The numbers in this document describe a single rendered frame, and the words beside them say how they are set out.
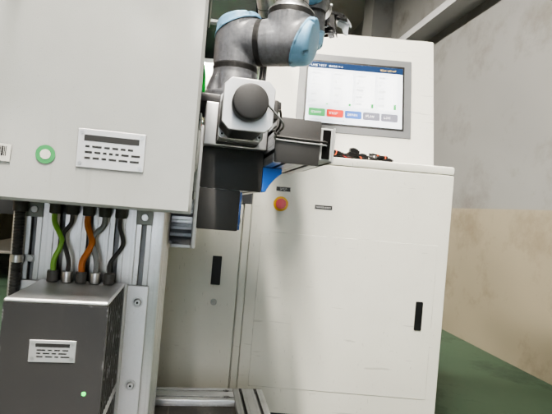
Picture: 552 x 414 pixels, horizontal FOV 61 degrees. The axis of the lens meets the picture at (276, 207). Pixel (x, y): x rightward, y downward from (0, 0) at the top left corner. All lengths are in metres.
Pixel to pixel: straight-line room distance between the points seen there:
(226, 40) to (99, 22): 0.60
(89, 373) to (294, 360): 1.09
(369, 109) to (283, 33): 0.87
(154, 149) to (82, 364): 0.31
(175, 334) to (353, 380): 0.64
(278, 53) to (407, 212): 0.78
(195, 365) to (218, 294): 0.26
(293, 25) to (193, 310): 1.00
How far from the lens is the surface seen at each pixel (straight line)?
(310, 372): 1.75
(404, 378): 1.81
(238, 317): 1.69
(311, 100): 1.98
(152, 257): 0.86
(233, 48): 1.24
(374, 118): 1.99
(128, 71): 0.67
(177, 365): 1.77
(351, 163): 1.68
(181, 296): 1.70
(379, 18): 5.46
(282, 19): 1.22
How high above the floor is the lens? 0.78
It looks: level
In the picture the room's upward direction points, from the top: 5 degrees clockwise
